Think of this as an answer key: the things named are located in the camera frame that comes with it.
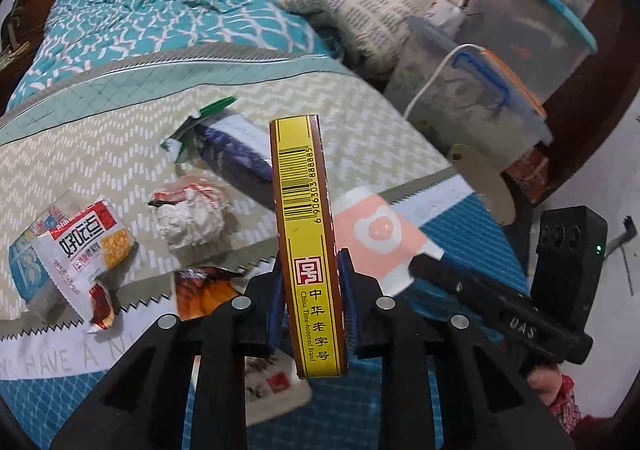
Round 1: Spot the orange foil wrapper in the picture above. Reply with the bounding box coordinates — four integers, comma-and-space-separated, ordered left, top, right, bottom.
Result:
175, 266, 252, 321

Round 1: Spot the folded checkered blanket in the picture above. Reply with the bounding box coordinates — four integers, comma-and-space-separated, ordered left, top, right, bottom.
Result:
278, 0, 437, 78

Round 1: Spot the blue dotted packet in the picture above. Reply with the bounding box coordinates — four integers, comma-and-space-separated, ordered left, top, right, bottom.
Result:
9, 229, 52, 311

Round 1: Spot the white red snack packet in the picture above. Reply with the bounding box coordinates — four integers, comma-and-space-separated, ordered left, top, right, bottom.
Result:
30, 195, 139, 333

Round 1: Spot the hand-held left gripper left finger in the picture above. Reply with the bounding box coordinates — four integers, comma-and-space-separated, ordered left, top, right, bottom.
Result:
50, 257, 284, 450

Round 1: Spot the person's right hand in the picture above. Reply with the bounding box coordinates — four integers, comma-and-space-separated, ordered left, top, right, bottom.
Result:
527, 364, 563, 408

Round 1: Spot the white cable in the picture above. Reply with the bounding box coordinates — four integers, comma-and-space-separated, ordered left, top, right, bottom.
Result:
402, 44, 489, 119

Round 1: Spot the pink white paper packet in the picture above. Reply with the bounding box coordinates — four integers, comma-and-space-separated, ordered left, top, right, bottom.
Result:
332, 187, 444, 299

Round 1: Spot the orange printed bag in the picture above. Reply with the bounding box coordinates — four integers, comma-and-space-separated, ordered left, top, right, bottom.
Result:
504, 145, 551, 205

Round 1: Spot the clear storage box blue handle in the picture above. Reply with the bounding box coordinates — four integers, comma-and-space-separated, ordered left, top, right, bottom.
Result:
384, 16, 554, 167

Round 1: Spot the white paper ball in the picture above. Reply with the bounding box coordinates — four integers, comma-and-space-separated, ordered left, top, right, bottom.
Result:
149, 175, 232, 251

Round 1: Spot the white red small box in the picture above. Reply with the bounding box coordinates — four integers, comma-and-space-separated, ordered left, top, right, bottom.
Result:
243, 349, 314, 427

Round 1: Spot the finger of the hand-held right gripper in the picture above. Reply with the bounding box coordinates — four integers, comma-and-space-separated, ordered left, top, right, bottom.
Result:
408, 254, 502, 331

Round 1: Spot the person's right forearm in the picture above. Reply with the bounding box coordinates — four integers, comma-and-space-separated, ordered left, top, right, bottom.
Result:
550, 374, 626, 450

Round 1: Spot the dark blue carton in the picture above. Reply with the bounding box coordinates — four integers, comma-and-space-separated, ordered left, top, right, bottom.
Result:
192, 115, 275, 181

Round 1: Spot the cream round bin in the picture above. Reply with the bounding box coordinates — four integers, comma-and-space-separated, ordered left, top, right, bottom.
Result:
450, 144, 517, 225

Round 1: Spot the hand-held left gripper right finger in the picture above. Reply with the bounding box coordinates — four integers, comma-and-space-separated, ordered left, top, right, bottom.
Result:
337, 249, 576, 450

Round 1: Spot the yellow box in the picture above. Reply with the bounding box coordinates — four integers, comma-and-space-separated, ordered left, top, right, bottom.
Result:
269, 114, 350, 380

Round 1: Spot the dark wooden cabinet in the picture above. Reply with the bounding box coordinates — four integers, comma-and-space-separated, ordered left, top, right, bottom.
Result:
542, 0, 640, 207

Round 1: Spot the green white tube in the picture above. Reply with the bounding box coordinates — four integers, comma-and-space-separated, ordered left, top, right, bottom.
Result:
160, 96, 237, 163

